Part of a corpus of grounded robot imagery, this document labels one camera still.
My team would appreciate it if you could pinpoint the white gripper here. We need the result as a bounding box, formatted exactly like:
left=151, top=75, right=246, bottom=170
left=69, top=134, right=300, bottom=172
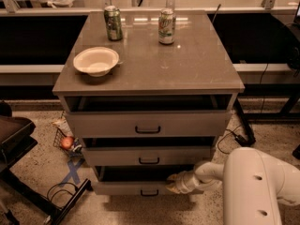
left=166, top=171, right=200, bottom=194

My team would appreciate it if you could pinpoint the grey bottom drawer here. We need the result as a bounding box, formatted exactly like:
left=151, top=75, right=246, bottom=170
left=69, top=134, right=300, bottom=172
left=92, top=164, right=193, bottom=197

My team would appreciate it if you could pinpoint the grey drawer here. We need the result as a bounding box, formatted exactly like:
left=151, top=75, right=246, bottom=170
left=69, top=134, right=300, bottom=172
left=66, top=112, right=232, bottom=138
left=92, top=164, right=193, bottom=197
left=82, top=146, right=212, bottom=166

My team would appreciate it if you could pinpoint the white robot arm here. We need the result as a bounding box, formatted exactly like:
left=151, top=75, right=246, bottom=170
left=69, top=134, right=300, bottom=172
left=167, top=147, right=300, bottom=225

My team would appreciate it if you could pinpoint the grey top drawer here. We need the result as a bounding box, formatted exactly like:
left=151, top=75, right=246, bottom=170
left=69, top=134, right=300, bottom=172
left=66, top=112, right=232, bottom=138

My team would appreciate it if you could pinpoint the grey middle drawer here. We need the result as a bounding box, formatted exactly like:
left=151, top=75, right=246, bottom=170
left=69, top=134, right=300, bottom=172
left=82, top=146, right=212, bottom=166

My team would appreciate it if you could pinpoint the grey drawer cabinet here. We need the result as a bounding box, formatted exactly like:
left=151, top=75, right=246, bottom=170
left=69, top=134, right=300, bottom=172
left=52, top=10, right=246, bottom=192

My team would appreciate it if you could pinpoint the red apple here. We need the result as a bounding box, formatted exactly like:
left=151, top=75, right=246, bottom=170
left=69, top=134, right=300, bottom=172
left=61, top=136, right=74, bottom=150

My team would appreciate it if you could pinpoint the white paper bowl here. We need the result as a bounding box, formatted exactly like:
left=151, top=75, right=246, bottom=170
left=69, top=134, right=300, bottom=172
left=73, top=47, right=119, bottom=77

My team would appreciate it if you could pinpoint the white green soda can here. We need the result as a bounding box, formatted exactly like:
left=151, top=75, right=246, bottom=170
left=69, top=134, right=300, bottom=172
left=158, top=7, right=176, bottom=45

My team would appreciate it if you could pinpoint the black cart stand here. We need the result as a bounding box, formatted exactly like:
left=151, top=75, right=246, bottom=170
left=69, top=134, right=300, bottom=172
left=0, top=100, right=91, bottom=225

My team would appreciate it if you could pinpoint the dark green soda can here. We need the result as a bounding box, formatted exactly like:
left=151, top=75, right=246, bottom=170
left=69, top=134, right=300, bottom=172
left=104, top=6, right=123, bottom=41

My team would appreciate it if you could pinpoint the black power adapter cable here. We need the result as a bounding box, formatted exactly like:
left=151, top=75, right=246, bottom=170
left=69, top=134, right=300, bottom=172
left=217, top=124, right=252, bottom=155

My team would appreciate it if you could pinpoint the black wire basket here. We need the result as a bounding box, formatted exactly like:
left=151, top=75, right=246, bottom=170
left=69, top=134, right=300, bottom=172
left=53, top=129, right=83, bottom=158

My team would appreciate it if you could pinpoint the black floor cable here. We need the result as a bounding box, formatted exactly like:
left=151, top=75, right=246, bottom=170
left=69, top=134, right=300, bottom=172
left=46, top=181, right=80, bottom=203

